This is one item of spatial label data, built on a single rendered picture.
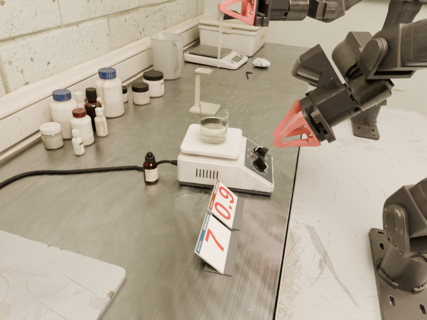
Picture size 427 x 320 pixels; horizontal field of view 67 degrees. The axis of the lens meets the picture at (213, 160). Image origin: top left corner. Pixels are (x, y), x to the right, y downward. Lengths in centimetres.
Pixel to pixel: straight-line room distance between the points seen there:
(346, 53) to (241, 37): 109
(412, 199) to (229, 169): 32
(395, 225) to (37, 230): 56
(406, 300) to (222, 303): 27
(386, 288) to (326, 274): 9
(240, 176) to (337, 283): 26
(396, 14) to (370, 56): 48
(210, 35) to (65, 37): 86
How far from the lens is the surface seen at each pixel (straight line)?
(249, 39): 166
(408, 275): 57
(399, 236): 53
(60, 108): 86
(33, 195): 72
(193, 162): 65
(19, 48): 93
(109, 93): 96
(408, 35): 52
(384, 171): 88
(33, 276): 56
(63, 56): 104
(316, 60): 55
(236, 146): 66
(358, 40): 62
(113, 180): 72
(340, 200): 73
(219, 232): 56
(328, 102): 56
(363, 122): 108
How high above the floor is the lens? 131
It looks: 32 degrees down
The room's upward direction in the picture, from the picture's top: 4 degrees clockwise
